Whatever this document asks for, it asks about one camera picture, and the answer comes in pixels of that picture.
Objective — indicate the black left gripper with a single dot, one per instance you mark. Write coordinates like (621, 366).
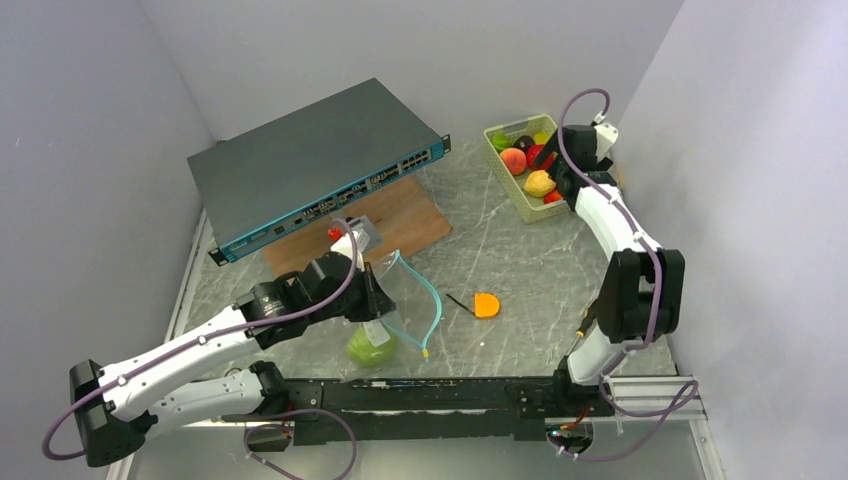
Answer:
(376, 302)

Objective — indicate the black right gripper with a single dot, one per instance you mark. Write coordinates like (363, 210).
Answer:
(546, 151)

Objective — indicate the yellow lemon toy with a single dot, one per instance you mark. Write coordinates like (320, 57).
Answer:
(539, 184)

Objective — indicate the green cabbage toy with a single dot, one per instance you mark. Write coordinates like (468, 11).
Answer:
(371, 345)

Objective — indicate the clear zip top bag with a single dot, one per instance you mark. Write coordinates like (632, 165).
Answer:
(419, 310)

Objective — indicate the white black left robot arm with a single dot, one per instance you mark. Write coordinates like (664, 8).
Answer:
(122, 405)

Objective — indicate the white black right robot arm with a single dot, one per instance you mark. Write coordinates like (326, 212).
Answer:
(639, 298)

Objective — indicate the yellow starfruit toy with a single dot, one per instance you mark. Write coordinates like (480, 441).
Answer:
(541, 138)

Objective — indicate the red apple toy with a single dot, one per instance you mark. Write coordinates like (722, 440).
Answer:
(533, 161)

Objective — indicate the dark purple mangosteen toy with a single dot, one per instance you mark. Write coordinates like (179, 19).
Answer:
(524, 143)

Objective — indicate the pink peach toy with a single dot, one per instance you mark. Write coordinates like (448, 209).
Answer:
(514, 159)

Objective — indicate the pale green plastic basket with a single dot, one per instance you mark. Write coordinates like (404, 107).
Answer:
(529, 208)

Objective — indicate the red orange mango toy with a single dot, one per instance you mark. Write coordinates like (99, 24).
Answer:
(552, 197)

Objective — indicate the green starfruit toy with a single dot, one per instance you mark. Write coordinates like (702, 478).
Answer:
(501, 142)

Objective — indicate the wooden board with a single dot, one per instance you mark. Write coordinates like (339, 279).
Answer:
(404, 215)

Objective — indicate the orange tape measure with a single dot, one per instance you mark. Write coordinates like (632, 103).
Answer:
(483, 306)

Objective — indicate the black yellow screwdriver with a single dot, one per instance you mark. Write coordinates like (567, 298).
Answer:
(588, 319)

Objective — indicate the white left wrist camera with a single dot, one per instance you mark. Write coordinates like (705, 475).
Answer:
(343, 244)

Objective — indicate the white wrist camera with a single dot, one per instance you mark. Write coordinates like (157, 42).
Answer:
(606, 136)
(343, 244)

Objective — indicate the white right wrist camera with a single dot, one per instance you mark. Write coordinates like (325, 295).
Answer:
(606, 136)

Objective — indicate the grey metal bracket stand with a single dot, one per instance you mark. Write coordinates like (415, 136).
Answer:
(367, 235)

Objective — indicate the grey blue network switch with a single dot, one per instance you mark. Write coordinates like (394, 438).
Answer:
(284, 175)

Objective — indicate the black aluminium base frame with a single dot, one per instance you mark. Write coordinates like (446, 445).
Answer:
(432, 407)

